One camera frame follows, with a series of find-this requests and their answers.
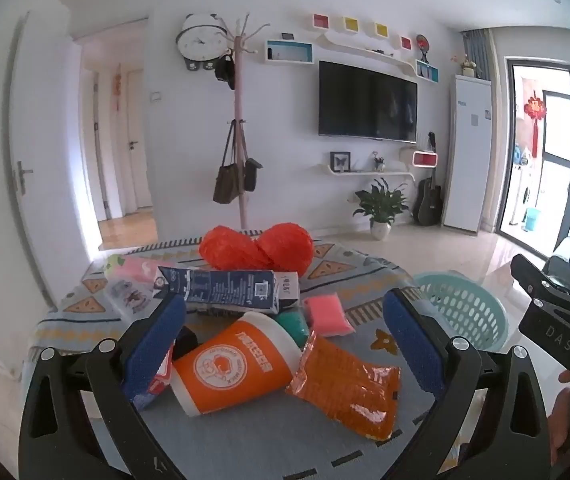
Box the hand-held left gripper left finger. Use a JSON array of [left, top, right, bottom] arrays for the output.
[[19, 294, 200, 480]]

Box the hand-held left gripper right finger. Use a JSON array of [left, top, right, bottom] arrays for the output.
[[365, 287, 550, 480]]

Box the mint green plastic basket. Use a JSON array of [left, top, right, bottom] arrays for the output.
[[413, 272, 510, 353]]

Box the orange paper cup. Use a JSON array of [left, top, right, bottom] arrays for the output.
[[171, 311, 302, 418]]

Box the blue and white carton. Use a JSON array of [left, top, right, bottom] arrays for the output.
[[154, 266, 300, 313]]

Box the person's right hand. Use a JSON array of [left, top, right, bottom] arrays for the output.
[[546, 369, 570, 457]]

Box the orange snack packet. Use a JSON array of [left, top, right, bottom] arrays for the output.
[[285, 332, 402, 442]]

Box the white washing machine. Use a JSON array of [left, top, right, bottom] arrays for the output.
[[509, 159, 534, 227]]

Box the pink plastic packet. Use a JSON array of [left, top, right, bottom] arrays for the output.
[[302, 294, 354, 336]]

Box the glass sliding door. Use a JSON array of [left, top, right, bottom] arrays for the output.
[[496, 56, 570, 262]]

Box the teal plastic packet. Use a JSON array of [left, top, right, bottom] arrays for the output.
[[272, 310, 312, 348]]

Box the black guitar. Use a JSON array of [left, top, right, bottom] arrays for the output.
[[412, 132, 442, 227]]

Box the white standing air conditioner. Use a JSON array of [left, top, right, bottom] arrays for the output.
[[440, 74, 493, 235]]

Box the potted green plant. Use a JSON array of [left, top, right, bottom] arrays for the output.
[[353, 178, 410, 241]]

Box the patterned grey rug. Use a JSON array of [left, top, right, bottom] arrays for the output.
[[30, 232, 470, 480]]

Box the red knot decoration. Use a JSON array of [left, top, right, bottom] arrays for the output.
[[523, 91, 548, 134]]

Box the brown tote bag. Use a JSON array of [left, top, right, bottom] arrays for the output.
[[213, 121, 242, 205]]

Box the white room door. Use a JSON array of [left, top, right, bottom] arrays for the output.
[[9, 10, 103, 366]]

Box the small black bag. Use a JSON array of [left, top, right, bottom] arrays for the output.
[[242, 122, 262, 192]]

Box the white hallway door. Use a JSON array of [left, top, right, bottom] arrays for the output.
[[124, 67, 154, 211]]

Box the grey curtain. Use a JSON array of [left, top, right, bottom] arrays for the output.
[[464, 29, 494, 81]]

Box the black flat television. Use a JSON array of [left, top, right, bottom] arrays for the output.
[[319, 61, 418, 143]]

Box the pink wooden coat rack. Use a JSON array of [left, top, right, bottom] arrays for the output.
[[215, 17, 270, 233]]

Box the black cap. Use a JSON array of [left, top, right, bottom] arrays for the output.
[[214, 55, 236, 90]]

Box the white box shelf blue inside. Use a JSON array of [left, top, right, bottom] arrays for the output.
[[265, 40, 313, 66]]

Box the low white wall shelf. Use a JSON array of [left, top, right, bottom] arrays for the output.
[[322, 164, 416, 181]]

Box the small blue wall box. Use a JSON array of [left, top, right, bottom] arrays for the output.
[[416, 59, 439, 83]]

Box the round panda wall clock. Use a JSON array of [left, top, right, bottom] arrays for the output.
[[176, 14, 230, 71]]

